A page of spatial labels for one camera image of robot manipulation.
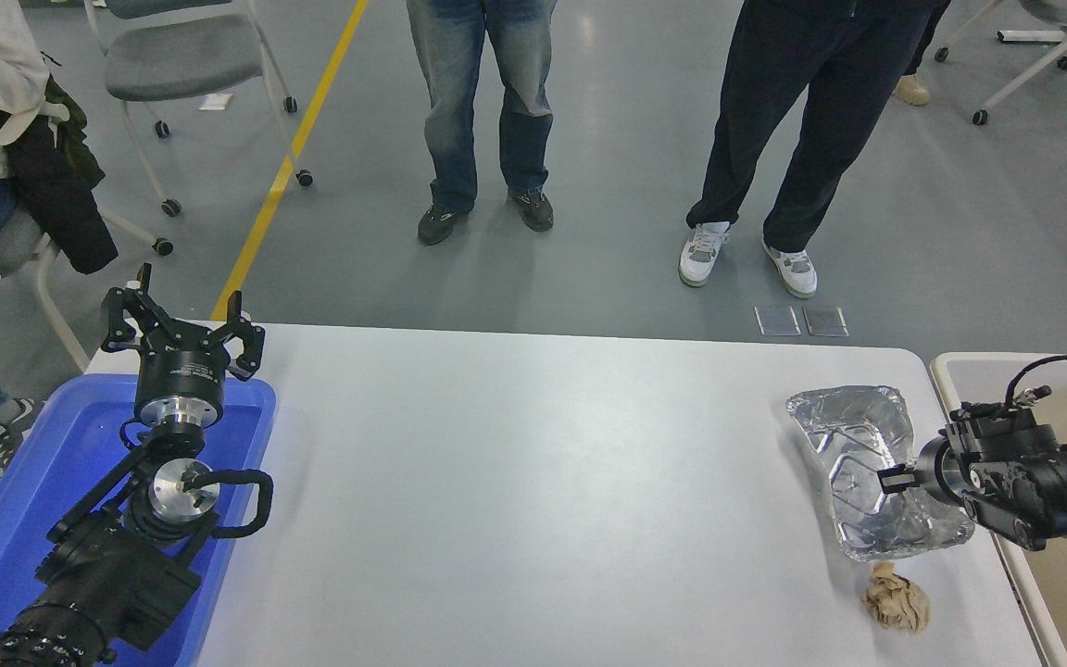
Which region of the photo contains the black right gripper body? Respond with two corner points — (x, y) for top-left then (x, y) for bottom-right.
(913, 435), (969, 507)

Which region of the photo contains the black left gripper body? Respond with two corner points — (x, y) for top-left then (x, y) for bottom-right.
(132, 320), (237, 413)

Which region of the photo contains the foil tray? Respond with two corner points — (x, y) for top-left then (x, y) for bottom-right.
(785, 385), (976, 562)

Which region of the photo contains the crumpled tan paper ball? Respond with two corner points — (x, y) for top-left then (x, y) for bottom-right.
(862, 560), (932, 635)

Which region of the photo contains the white-framed wheeled chair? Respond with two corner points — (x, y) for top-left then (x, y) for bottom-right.
(0, 206), (174, 371)

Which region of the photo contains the dark jacket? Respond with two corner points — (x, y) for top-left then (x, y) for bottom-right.
(0, 74), (119, 276)

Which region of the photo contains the grey wheeled chair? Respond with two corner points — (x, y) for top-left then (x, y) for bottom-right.
(83, 0), (314, 219)

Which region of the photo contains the standing person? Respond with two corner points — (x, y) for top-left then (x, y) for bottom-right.
(678, 0), (949, 300)
(406, 0), (559, 247)

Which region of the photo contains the walking person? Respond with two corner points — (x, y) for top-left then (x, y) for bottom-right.
(892, 0), (953, 107)

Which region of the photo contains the white-legged wheeled chair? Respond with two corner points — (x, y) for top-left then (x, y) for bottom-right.
(934, 0), (1067, 130)

